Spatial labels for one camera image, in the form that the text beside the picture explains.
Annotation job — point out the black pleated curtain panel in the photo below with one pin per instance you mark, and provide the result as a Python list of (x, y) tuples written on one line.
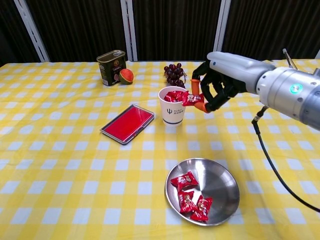
[(75, 25), (275, 25), (10, 30), (175, 25)]

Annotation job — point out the green luncheon meat can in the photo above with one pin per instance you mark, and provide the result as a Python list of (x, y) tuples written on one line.
[(110, 72)]

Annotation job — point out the dark red grape bunch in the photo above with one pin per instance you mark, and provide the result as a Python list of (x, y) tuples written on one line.
[(173, 72)]

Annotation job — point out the red card case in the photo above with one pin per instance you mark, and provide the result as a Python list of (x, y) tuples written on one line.
[(127, 123)]

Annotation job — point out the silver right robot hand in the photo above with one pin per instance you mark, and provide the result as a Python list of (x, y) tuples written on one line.
[(232, 67)]

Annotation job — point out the white paper cup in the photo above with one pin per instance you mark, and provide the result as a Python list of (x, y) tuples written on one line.
[(172, 113)]

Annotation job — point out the silver metal plate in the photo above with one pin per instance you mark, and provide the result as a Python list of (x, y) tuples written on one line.
[(217, 182)]

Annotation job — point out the white frame post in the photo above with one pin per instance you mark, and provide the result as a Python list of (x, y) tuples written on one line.
[(30, 25), (222, 25), (318, 55), (128, 25)]

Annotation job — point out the yellow white checkered tablecloth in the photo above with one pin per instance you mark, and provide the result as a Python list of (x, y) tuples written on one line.
[(75, 175)]

